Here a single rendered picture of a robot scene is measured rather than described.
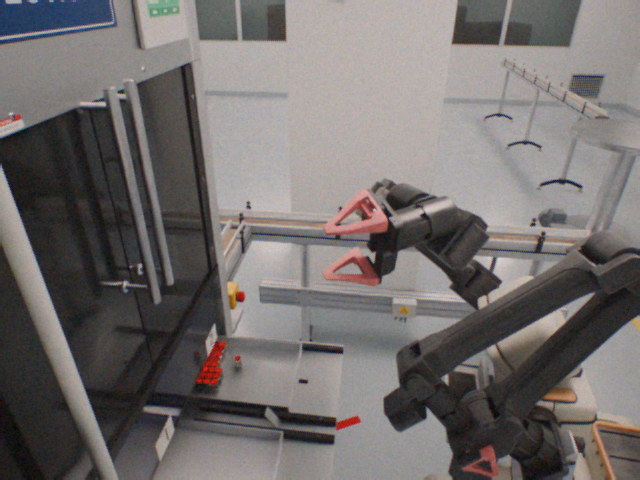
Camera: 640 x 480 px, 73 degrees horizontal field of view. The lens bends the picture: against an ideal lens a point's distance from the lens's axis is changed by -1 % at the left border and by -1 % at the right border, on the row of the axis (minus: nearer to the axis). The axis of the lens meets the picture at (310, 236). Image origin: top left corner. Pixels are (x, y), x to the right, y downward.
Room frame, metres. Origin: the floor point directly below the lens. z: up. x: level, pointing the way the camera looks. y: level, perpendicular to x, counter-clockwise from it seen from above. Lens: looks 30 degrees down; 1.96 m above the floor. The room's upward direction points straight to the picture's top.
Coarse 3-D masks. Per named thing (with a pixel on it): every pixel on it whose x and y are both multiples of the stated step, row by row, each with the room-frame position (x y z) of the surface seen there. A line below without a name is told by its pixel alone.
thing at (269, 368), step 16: (224, 336) 1.13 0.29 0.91; (240, 352) 1.08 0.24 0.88; (256, 352) 1.08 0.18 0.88; (272, 352) 1.08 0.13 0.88; (288, 352) 1.08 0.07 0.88; (224, 368) 1.01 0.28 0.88; (256, 368) 1.01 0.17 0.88; (272, 368) 1.01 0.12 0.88; (288, 368) 1.01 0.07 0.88; (224, 384) 0.95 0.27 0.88; (240, 384) 0.95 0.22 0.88; (256, 384) 0.95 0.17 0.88; (272, 384) 0.95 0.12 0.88; (288, 384) 0.95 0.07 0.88; (192, 400) 0.87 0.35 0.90; (208, 400) 0.87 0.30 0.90; (224, 400) 0.86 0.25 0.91; (240, 400) 0.89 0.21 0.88; (256, 400) 0.89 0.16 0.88; (272, 400) 0.89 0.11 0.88; (288, 400) 0.86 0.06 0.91
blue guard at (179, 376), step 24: (216, 288) 1.09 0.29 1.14; (216, 312) 1.07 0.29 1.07; (192, 336) 0.89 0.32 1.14; (192, 360) 0.86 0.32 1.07; (168, 384) 0.73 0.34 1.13; (192, 384) 0.84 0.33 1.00; (144, 408) 0.62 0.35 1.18; (168, 408) 0.71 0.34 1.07; (144, 432) 0.60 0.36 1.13; (120, 456) 0.52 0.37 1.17; (144, 456) 0.58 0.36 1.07
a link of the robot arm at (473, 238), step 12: (384, 180) 0.96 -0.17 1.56; (384, 192) 0.89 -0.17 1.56; (360, 216) 0.90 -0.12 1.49; (468, 228) 0.58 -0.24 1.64; (480, 228) 0.57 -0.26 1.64; (456, 240) 0.57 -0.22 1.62; (468, 240) 0.57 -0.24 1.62; (480, 240) 0.57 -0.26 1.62; (456, 252) 0.56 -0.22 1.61; (468, 252) 0.56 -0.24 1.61; (456, 264) 0.55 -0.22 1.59
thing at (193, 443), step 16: (176, 432) 0.78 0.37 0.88; (192, 432) 0.78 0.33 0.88; (208, 432) 0.78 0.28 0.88; (224, 432) 0.77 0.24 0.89; (240, 432) 0.77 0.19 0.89; (256, 432) 0.76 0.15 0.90; (272, 432) 0.76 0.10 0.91; (176, 448) 0.73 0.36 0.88; (192, 448) 0.73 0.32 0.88; (208, 448) 0.73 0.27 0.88; (224, 448) 0.73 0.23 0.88; (240, 448) 0.73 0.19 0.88; (256, 448) 0.73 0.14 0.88; (272, 448) 0.73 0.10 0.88; (160, 464) 0.68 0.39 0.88; (176, 464) 0.68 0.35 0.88; (192, 464) 0.68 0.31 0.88; (208, 464) 0.68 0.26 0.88; (224, 464) 0.68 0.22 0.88; (240, 464) 0.68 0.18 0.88; (256, 464) 0.68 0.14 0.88; (272, 464) 0.68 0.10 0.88
